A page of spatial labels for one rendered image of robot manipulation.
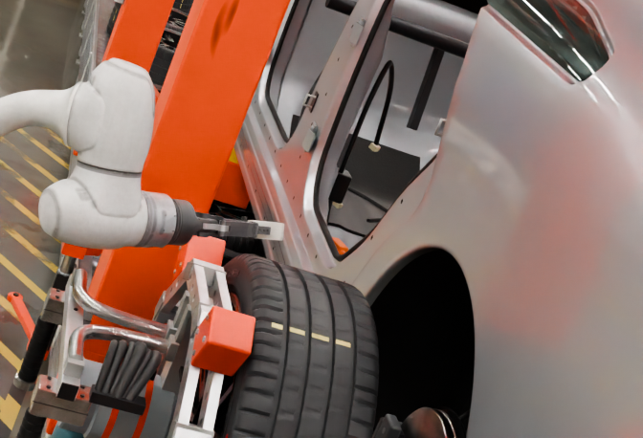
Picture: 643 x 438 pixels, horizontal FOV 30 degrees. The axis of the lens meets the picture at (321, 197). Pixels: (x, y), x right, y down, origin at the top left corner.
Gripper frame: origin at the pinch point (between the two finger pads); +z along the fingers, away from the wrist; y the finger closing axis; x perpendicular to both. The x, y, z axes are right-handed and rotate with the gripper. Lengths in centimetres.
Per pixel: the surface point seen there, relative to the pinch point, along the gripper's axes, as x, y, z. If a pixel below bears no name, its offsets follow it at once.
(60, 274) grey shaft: -29, -177, 54
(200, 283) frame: -10.8, -9.2, -5.8
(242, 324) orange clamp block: -14.9, 10.5, -10.0
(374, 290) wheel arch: -12, -20, 45
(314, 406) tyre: -26.9, 17.6, 1.1
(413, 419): -35, -2, 43
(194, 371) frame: -23.7, 4.1, -13.8
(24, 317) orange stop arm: -48, -204, 57
